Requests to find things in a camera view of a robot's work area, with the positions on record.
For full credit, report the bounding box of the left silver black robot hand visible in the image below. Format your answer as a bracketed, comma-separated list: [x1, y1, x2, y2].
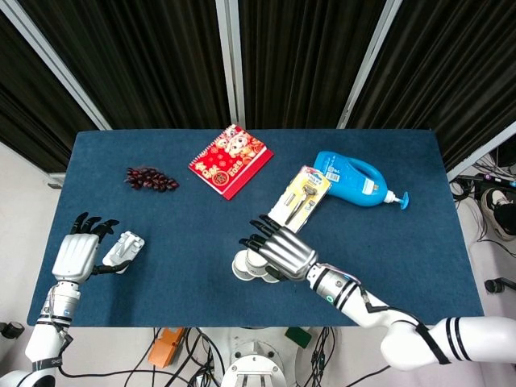
[52, 212, 132, 282]

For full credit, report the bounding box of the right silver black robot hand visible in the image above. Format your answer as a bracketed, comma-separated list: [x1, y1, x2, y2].
[238, 214, 320, 281]

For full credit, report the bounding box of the small white packaged item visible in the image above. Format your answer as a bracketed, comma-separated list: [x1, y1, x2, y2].
[102, 230, 146, 276]

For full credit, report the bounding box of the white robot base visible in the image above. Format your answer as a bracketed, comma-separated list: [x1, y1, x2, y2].
[201, 326, 323, 387]

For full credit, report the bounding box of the razor in blister pack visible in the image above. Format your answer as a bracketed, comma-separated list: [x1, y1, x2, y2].
[267, 164, 333, 234]

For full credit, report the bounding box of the green block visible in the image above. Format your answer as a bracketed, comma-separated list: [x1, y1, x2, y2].
[285, 327, 314, 350]

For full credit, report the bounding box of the blue pump detergent bottle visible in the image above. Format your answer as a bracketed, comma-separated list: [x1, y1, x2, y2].
[313, 150, 412, 212]

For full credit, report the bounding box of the black tape roll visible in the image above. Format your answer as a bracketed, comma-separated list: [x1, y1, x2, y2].
[0, 321, 25, 339]

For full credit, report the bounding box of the blue table cloth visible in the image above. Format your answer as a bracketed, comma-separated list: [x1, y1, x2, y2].
[27, 128, 485, 328]

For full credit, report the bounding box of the dark red grape bunch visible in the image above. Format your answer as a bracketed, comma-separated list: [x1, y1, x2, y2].
[123, 165, 181, 194]

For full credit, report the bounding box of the red spiral desk calendar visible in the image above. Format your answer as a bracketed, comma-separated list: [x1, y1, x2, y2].
[188, 123, 276, 202]

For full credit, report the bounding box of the orange box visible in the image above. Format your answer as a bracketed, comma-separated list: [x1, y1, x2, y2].
[147, 327, 185, 369]

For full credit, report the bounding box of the black pleated curtain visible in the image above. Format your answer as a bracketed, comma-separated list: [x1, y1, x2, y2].
[18, 0, 231, 131]
[349, 0, 516, 173]
[0, 11, 100, 174]
[237, 0, 389, 130]

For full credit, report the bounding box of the black caster wheel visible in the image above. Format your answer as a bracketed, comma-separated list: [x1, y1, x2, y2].
[485, 277, 516, 294]

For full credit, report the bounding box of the black white sneaker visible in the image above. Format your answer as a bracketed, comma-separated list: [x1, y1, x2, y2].
[478, 186, 516, 239]

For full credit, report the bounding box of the black cable bundle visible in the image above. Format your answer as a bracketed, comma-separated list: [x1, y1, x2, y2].
[448, 152, 516, 247]
[56, 327, 227, 387]

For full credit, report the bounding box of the grey metal frame post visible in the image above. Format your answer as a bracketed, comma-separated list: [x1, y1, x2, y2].
[214, 0, 248, 130]
[446, 119, 516, 181]
[0, 0, 113, 131]
[335, 0, 405, 130]

